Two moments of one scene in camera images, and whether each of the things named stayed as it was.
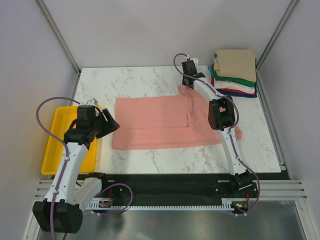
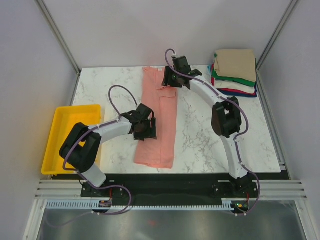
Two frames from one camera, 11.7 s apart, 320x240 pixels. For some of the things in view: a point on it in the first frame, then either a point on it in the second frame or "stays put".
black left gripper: [111, 124] → [151, 134]
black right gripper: [183, 83] → [168, 71]
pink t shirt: [148, 121] → [163, 101]
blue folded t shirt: [254, 95] stays put
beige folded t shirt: [238, 64] stays put
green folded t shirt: [215, 75] stays put
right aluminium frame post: [284, 19] stays put
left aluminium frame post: [59, 36] stays put
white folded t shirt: [228, 84] stays put
